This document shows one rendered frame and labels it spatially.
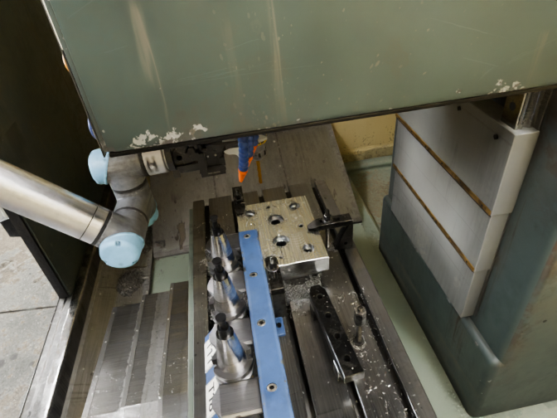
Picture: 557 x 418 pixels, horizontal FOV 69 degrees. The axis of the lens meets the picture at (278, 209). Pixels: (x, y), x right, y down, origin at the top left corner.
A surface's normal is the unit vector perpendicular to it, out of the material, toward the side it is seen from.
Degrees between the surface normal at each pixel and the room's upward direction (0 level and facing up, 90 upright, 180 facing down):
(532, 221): 90
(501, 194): 90
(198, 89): 90
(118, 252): 90
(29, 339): 0
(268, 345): 0
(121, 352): 8
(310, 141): 24
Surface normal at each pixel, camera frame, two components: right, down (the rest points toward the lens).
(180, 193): 0.00, -0.47
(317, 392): -0.08, -0.79
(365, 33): 0.17, 0.59
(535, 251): -0.98, 0.17
